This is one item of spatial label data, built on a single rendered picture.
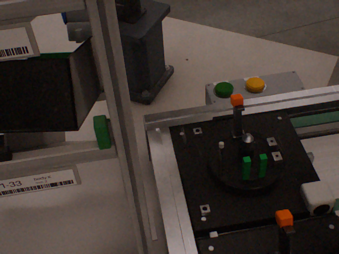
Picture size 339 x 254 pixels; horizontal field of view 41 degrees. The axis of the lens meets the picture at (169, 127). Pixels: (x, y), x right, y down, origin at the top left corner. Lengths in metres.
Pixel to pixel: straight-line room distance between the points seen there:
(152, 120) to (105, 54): 0.60
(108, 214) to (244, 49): 0.62
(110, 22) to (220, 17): 2.68
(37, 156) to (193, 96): 0.75
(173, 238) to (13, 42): 0.50
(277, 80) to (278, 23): 1.94
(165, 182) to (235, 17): 2.26
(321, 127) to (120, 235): 0.46
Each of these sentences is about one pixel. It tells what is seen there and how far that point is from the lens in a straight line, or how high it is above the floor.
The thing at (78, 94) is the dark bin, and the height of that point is 1.33.
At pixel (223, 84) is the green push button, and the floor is 0.97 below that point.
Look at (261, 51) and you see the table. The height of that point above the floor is 0.86.
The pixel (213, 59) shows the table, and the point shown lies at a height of 0.86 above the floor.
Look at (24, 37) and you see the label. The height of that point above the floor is 1.44.
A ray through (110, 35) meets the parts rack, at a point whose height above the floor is 1.44.
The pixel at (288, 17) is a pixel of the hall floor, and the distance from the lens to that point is 3.05.
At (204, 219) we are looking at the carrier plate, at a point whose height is 0.97.
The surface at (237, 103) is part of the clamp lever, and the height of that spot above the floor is 1.06.
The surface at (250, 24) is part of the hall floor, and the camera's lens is 2.95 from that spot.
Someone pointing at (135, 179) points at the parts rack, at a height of 1.26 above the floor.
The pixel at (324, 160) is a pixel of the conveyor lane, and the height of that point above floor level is 0.92.
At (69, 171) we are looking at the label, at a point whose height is 1.29.
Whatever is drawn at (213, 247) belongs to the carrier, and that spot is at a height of 0.97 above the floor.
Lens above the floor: 1.63
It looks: 46 degrees down
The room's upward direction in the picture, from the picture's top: 4 degrees counter-clockwise
